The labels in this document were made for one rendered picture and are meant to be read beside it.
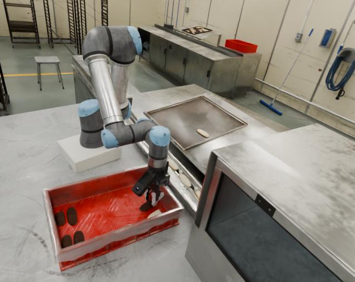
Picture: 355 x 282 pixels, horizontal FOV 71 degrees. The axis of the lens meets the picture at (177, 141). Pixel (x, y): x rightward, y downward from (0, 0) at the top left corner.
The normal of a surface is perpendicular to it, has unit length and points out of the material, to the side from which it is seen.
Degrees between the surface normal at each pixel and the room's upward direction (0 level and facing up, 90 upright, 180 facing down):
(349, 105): 90
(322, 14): 90
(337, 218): 0
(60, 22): 90
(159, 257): 0
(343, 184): 0
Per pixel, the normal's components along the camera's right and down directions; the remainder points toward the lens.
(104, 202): 0.13, -0.85
